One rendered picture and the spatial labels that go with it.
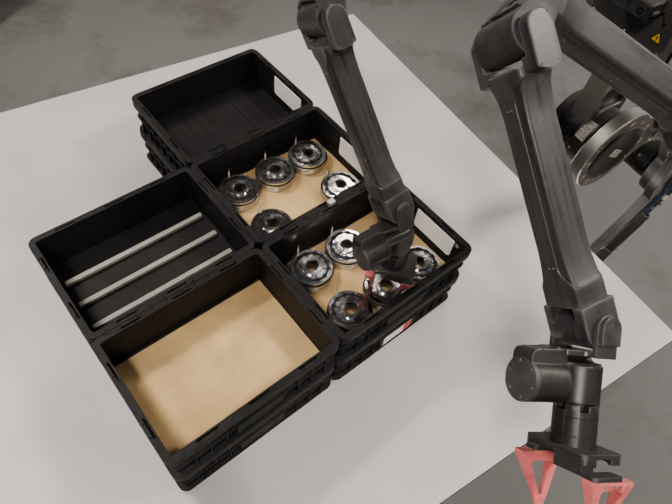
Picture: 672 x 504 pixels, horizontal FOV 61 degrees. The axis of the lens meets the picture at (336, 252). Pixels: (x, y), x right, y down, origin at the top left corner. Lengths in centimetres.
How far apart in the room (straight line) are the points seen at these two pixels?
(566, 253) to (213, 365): 78
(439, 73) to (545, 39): 266
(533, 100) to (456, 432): 86
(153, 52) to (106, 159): 164
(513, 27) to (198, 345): 89
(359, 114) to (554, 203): 43
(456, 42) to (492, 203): 200
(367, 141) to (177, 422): 66
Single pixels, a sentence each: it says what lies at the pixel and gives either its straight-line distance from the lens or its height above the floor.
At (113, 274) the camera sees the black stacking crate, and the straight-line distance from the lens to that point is 142.
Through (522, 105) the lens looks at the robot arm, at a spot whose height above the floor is 153.
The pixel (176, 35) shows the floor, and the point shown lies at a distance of 352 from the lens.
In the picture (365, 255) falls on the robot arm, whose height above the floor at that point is 107.
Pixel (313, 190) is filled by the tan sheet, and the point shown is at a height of 83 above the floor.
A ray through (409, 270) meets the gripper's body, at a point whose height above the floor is 96.
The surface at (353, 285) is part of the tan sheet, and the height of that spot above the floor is 83.
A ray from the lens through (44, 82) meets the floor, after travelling 333.
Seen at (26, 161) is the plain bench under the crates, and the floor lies 70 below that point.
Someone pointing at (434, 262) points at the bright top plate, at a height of 86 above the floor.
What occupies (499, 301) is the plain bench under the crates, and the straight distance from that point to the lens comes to 159.
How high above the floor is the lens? 198
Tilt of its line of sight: 55 degrees down
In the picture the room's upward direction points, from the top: 9 degrees clockwise
